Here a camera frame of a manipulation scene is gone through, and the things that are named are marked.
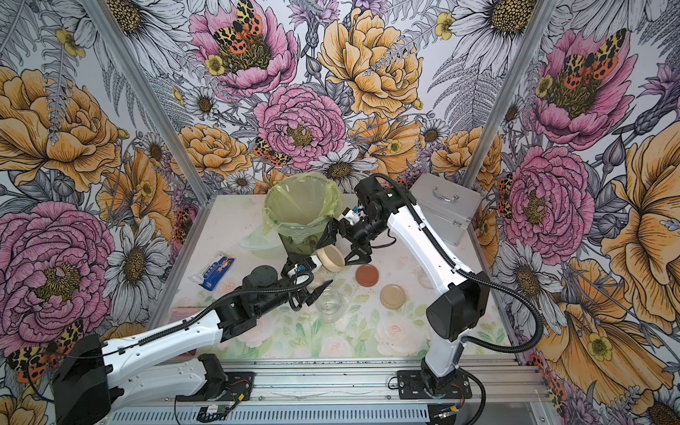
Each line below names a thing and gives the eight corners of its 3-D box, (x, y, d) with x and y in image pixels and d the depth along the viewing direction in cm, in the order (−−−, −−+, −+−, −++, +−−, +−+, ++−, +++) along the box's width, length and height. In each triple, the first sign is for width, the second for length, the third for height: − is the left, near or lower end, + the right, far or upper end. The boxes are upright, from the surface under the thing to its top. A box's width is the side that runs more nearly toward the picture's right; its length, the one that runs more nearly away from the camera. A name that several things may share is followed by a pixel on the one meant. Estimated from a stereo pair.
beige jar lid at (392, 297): (381, 309, 91) (381, 307, 90) (379, 286, 97) (379, 283, 95) (405, 309, 91) (406, 307, 90) (402, 286, 97) (403, 283, 95)
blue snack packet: (193, 281, 97) (189, 277, 94) (218, 254, 104) (215, 249, 102) (214, 292, 94) (210, 287, 92) (238, 262, 102) (235, 258, 99)
